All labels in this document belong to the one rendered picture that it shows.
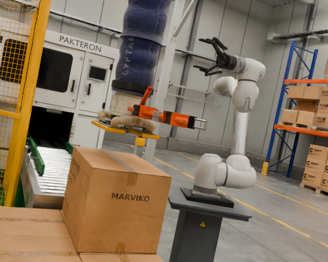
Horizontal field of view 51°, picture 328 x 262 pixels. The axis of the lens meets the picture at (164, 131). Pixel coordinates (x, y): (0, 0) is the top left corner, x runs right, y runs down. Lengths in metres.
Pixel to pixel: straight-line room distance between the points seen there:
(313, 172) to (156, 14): 8.56
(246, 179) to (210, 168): 0.24
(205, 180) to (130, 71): 0.86
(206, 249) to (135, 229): 0.70
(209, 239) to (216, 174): 0.41
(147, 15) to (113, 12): 9.82
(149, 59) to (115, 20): 9.82
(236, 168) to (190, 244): 0.56
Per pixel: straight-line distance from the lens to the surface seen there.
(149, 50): 1.83
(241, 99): 1.86
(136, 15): 1.84
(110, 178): 1.61
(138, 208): 1.69
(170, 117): 1.32
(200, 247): 2.28
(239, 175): 2.25
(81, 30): 11.29
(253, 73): 1.90
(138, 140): 2.92
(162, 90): 5.45
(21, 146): 2.94
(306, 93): 10.58
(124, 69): 1.81
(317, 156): 9.96
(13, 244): 1.73
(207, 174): 2.20
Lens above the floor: 1.24
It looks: 3 degrees down
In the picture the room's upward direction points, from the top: 11 degrees clockwise
